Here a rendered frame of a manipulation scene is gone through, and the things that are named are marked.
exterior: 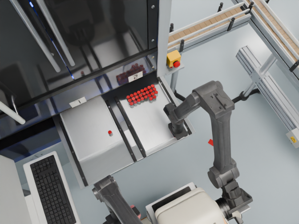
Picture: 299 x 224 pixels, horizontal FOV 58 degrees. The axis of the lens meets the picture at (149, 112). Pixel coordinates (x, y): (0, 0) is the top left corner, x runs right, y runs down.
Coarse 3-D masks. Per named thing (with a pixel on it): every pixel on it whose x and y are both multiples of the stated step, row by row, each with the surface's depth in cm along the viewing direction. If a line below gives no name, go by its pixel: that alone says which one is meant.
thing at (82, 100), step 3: (78, 99) 142; (81, 99) 144; (84, 99) 145; (72, 102) 142; (75, 102) 144; (78, 102) 145; (81, 102) 147; (84, 102) 148; (72, 105) 145; (75, 105) 146
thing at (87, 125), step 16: (64, 112) 158; (80, 112) 158; (96, 112) 158; (80, 128) 154; (96, 128) 154; (112, 128) 154; (80, 144) 151; (96, 144) 151; (112, 144) 149; (80, 160) 147
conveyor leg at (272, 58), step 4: (272, 56) 182; (268, 60) 188; (272, 60) 185; (264, 64) 194; (268, 64) 190; (260, 68) 202; (264, 68) 196; (268, 68) 195; (260, 72) 202; (264, 72) 200; (252, 84) 220; (248, 88) 228; (252, 88) 225; (244, 92) 237; (248, 92) 233; (244, 96) 241
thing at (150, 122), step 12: (132, 108) 158; (144, 108) 158; (156, 108) 158; (132, 120) 156; (144, 120) 156; (156, 120) 156; (168, 120) 155; (144, 132) 153; (156, 132) 153; (168, 132) 153; (144, 144) 151; (156, 144) 150
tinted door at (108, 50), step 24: (48, 0) 84; (72, 0) 88; (96, 0) 92; (120, 0) 97; (144, 0) 103; (72, 24) 97; (96, 24) 102; (120, 24) 108; (144, 24) 116; (72, 48) 108; (96, 48) 115; (120, 48) 123; (144, 48) 132; (72, 72) 121
